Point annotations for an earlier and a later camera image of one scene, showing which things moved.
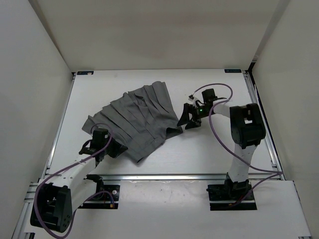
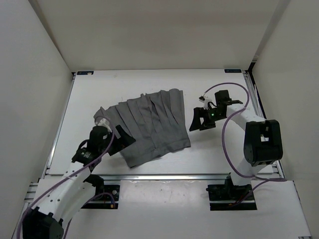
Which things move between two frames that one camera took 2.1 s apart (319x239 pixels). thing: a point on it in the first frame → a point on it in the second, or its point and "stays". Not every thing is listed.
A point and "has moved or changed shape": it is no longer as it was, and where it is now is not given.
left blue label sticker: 85,72 stays
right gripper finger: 188,108 → 198,113
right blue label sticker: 233,70 stays
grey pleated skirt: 140,120 has moved or changed shape
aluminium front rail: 164,177 stays
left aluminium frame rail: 19,232 stays
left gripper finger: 115,148 → 118,144
